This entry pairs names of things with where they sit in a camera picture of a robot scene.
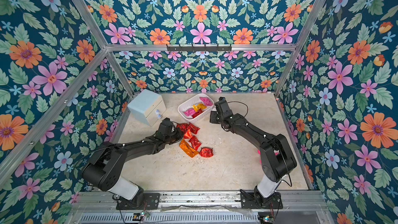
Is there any black hook rail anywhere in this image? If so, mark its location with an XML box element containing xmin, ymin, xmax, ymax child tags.
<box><xmin>166</xmin><ymin>44</ymin><xmax>232</xmax><ymax>52</ymax></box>

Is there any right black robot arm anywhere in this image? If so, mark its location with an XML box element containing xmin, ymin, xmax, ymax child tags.
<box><xmin>210</xmin><ymin>97</ymin><xmax>297</xmax><ymax>200</ymax></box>

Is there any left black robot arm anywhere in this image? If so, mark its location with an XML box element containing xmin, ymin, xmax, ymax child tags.
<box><xmin>81</xmin><ymin>118</ymin><xmax>183</xmax><ymax>201</ymax></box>

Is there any pink tea bag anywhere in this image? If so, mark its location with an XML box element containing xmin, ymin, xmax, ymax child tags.
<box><xmin>200</xmin><ymin>97</ymin><xmax>214</xmax><ymax>106</ymax></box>
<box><xmin>183</xmin><ymin>108</ymin><xmax>196</xmax><ymax>117</ymax></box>

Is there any orange tea bag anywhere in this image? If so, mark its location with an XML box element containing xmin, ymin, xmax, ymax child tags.
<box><xmin>179</xmin><ymin>139</ymin><xmax>199</xmax><ymax>158</ymax></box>

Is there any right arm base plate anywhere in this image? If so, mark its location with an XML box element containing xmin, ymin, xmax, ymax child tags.
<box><xmin>239</xmin><ymin>189</ymin><xmax>284</xmax><ymax>210</ymax></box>

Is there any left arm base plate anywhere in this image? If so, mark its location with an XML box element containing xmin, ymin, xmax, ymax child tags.
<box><xmin>116</xmin><ymin>193</ymin><xmax>160</xmax><ymax>211</ymax></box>

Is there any yellow tea bag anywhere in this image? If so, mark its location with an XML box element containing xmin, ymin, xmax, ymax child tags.
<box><xmin>192</xmin><ymin>103</ymin><xmax>207</xmax><ymax>112</ymax></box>

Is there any white plastic storage box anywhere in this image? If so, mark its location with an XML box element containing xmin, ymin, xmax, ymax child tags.
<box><xmin>178</xmin><ymin>93</ymin><xmax>214</xmax><ymax>123</ymax></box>

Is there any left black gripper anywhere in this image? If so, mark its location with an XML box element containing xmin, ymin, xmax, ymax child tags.
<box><xmin>163</xmin><ymin>127</ymin><xmax>185</xmax><ymax>146</ymax></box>

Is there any red tea bag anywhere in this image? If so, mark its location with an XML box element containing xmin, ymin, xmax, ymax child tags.
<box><xmin>189</xmin><ymin>136</ymin><xmax>202</xmax><ymax>151</ymax></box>
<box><xmin>199</xmin><ymin>147</ymin><xmax>214</xmax><ymax>158</ymax></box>
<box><xmin>192</xmin><ymin>109</ymin><xmax>203</xmax><ymax>119</ymax></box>
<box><xmin>188</xmin><ymin>123</ymin><xmax>200</xmax><ymax>135</ymax></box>
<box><xmin>177</xmin><ymin>123</ymin><xmax>189</xmax><ymax>134</ymax></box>

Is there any light blue drawer cabinet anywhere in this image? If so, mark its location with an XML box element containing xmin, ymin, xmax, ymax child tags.
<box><xmin>127</xmin><ymin>89</ymin><xmax>166</xmax><ymax>126</ymax></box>

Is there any white ventilation grille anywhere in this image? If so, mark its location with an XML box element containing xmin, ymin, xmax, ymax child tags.
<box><xmin>78</xmin><ymin>212</ymin><xmax>259</xmax><ymax>224</ymax></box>

